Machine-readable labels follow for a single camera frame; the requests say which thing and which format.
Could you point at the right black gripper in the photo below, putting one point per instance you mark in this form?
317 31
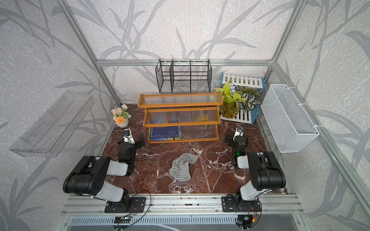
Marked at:
230 138

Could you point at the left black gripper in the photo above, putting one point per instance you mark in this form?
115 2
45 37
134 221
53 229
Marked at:
138 143

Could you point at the grey striped cloth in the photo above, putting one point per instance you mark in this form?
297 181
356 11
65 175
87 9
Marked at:
180 167

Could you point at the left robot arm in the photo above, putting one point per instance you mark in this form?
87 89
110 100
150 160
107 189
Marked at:
88 178

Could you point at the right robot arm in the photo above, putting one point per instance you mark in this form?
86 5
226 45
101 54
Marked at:
266 175

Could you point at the orange wooden bookshelf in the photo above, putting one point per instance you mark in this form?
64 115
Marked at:
196 113

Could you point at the white and blue slatted crate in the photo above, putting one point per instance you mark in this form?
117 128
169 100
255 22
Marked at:
249 82

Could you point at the flower pot with orange flowers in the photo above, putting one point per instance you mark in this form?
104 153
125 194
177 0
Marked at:
120 116

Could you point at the green potted plant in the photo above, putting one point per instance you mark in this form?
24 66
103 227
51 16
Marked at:
231 100

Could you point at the spotted leaf plant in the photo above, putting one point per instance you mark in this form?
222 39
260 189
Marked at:
249 99

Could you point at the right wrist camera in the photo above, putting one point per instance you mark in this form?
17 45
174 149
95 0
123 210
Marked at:
239 131

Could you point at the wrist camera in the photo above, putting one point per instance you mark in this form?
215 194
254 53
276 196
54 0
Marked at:
239 131
128 137

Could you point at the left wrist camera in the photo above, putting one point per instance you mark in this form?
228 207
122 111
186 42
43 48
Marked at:
128 137

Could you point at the white wire basket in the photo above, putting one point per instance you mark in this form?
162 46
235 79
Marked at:
289 123

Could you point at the black wire file rack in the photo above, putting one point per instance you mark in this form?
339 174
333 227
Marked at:
189 76

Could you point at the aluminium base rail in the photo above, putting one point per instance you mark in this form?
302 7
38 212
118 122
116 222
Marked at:
185 204

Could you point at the clear acrylic wall shelf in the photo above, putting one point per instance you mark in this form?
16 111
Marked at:
50 133

